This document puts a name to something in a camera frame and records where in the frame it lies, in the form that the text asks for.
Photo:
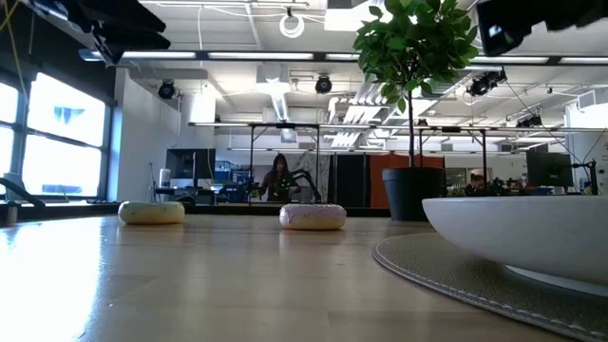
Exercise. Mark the white round bowl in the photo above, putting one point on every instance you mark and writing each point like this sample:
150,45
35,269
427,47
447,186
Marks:
522,237

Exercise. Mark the large window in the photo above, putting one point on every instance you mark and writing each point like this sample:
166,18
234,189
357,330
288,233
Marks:
62,152

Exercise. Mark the workstation black robot arm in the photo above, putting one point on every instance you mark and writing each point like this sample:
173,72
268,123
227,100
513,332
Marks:
309,177

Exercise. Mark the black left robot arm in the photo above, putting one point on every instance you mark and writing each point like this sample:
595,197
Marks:
119,14

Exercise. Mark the green leafy artificial plant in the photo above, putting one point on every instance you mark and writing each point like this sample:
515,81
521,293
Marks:
413,47

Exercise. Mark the black partition panel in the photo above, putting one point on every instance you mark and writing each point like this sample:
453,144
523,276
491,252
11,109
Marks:
349,180

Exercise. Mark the white cylinder appliance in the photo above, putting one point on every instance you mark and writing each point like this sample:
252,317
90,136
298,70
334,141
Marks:
165,178

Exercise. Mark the black ceiling spotlight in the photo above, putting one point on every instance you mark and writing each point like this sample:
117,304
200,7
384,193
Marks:
166,89
323,84

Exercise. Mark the round grey stitched placemat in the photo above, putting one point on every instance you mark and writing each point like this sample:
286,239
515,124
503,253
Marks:
451,273

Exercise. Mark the black computer monitor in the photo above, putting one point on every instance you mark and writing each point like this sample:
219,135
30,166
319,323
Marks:
549,168
190,164

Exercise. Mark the seated person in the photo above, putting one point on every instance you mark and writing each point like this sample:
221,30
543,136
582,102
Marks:
476,184

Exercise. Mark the large pink iced donut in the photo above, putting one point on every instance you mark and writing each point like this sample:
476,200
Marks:
312,219

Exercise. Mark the large pale green iced donut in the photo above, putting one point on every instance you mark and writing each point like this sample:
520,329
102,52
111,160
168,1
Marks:
151,214

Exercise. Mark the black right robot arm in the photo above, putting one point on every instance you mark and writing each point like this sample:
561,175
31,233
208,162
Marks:
579,12

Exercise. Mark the orange partition panel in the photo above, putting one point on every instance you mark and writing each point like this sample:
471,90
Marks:
377,183

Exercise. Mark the black plant pot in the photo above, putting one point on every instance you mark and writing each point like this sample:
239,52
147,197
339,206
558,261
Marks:
411,195

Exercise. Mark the black metal workstation frame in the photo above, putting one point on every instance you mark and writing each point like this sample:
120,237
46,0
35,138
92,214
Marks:
483,157
285,126

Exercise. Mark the black ceiling camera rig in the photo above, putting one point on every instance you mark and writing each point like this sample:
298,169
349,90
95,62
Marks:
484,83

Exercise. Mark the standing person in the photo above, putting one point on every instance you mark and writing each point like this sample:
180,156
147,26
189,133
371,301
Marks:
278,183

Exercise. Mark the white ceiling air duct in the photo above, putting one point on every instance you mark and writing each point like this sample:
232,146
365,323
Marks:
275,90

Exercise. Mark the long ceiling strip light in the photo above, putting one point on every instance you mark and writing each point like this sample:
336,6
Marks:
157,55
584,60
518,60
342,56
261,55

